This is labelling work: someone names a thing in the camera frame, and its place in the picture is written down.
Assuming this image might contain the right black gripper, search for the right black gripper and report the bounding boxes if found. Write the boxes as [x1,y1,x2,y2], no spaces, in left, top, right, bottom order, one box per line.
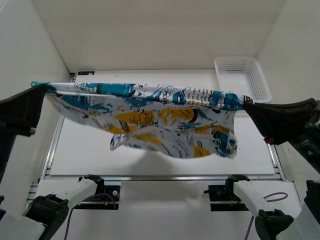
[244,96,320,170]

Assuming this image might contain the patterned white shorts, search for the patterned white shorts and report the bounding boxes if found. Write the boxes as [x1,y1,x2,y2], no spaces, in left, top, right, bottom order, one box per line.
[44,82,253,159]

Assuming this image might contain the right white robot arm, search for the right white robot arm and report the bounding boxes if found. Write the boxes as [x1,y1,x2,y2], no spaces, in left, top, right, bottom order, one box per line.
[224,98,320,240]

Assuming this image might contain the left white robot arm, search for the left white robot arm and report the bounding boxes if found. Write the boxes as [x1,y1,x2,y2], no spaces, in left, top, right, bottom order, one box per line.
[0,84,105,240]

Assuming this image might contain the white plastic basket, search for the white plastic basket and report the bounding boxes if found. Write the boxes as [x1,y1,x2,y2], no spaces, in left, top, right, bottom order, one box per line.
[214,56,272,103]

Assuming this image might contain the black corner label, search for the black corner label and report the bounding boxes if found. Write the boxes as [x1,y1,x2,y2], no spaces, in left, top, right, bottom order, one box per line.
[77,71,95,76]

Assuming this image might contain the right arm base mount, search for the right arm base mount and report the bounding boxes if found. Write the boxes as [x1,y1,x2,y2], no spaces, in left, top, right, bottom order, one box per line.
[203,174,250,212]

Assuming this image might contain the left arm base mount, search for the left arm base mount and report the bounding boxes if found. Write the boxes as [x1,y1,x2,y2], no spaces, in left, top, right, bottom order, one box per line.
[74,174,121,210]

